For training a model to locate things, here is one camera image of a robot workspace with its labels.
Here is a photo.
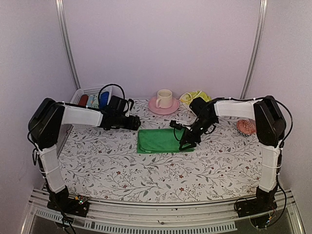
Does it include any right aluminium frame post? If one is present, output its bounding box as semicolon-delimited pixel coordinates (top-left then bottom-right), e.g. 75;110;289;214
240;0;268;99

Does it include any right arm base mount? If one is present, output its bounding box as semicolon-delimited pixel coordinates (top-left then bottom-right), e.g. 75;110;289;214
234;193;277;217

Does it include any dark red rolled towel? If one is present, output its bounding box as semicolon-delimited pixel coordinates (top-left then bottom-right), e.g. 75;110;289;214
78;95;89;106

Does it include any white plastic basket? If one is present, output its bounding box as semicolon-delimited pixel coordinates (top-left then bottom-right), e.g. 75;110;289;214
70;86;113;104

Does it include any green microfibre towel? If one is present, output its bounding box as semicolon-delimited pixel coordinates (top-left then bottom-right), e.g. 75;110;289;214
137;128;184;154

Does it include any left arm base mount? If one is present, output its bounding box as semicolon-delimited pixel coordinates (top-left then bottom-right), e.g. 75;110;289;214
47;194;90;217

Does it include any pink plate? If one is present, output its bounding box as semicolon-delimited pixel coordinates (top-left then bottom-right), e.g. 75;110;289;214
148;97;179;115

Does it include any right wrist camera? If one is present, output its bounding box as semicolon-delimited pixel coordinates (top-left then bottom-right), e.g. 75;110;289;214
170;120;185;130

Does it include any left aluminium frame post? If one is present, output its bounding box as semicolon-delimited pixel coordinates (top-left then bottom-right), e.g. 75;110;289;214
55;0;81;90

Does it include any cream ceramic mug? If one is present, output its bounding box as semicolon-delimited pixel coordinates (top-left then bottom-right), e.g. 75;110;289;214
155;89;173;109

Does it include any light blue rolled towel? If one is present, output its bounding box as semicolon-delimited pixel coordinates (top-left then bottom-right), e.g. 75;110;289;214
86;95;95;107

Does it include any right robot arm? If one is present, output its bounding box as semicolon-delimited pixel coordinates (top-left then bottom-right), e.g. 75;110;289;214
178;96;290;213

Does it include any aluminium frame post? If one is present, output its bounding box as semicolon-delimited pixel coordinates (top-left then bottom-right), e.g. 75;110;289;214
240;0;268;99
55;0;81;90

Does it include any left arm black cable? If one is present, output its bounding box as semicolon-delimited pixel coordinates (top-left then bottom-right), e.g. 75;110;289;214
97;83;125;108

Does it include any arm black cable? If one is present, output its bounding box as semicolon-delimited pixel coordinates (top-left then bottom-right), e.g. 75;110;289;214
214;97;293;147
97;83;125;108

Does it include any pale green rolled towel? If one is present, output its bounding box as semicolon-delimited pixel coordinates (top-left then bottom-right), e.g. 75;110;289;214
92;95;99;109

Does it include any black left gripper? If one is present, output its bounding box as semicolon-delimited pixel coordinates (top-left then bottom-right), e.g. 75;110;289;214
115;113;140;130

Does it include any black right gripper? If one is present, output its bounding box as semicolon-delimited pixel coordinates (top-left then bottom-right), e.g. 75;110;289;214
179;116;216;151

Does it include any yellow patterned towel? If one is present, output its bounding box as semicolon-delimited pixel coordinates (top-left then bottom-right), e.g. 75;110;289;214
179;91;212;105

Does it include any front aluminium rail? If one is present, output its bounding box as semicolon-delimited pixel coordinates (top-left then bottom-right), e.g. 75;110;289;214
21;189;305;234

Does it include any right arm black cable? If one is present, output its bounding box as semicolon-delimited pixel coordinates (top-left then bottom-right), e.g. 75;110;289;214
214;97;293;147

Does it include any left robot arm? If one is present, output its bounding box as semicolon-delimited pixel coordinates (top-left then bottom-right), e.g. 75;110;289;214
28;96;141;212

